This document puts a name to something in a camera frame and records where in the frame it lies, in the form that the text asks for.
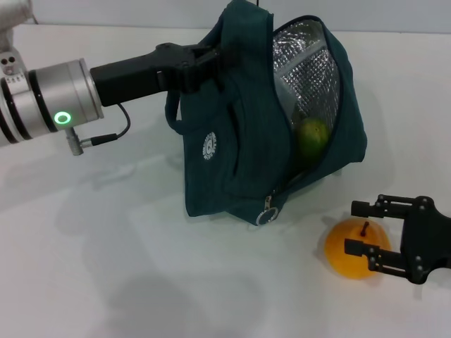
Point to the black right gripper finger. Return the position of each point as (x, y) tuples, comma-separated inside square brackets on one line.
[(384, 208), (384, 262)]

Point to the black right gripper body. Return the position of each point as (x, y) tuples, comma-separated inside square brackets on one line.
[(426, 243)]

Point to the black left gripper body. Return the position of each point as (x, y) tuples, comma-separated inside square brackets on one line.
[(130, 79)]

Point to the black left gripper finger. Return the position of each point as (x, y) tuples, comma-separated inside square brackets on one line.
[(190, 75), (208, 51)]

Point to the orange yellow pear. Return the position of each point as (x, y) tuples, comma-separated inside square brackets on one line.
[(338, 246)]

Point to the dark teal insulated bag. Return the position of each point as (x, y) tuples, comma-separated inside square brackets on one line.
[(243, 123)]

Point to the green cucumber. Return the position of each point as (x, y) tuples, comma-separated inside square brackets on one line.
[(313, 141)]

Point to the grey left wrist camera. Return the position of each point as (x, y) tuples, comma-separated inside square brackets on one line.
[(12, 14)]

